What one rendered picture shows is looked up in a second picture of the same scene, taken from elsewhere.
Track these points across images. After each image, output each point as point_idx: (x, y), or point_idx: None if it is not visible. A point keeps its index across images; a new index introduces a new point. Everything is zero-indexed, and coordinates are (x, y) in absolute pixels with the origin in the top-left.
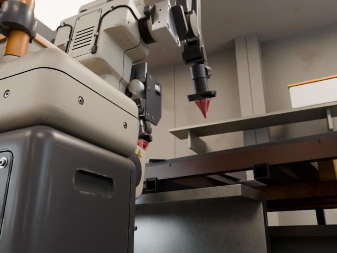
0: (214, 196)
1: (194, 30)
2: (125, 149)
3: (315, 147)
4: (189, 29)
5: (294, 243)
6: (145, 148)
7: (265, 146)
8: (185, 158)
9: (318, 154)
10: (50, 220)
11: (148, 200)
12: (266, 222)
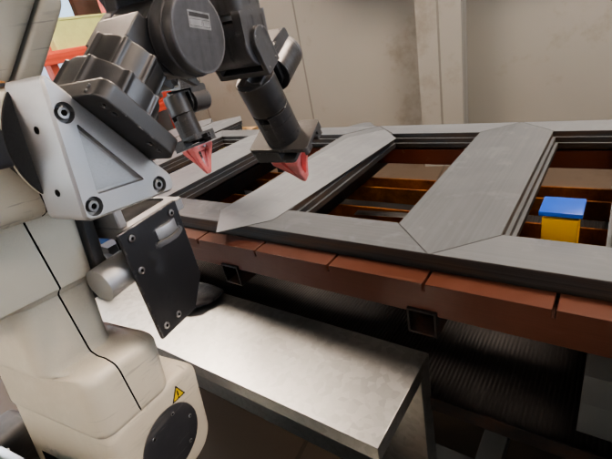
0: (333, 438)
1: (207, 52)
2: None
3: (541, 321)
4: (187, 69)
5: None
6: (209, 157)
7: (433, 261)
8: (280, 234)
9: (544, 335)
10: None
11: (227, 385)
12: (426, 399)
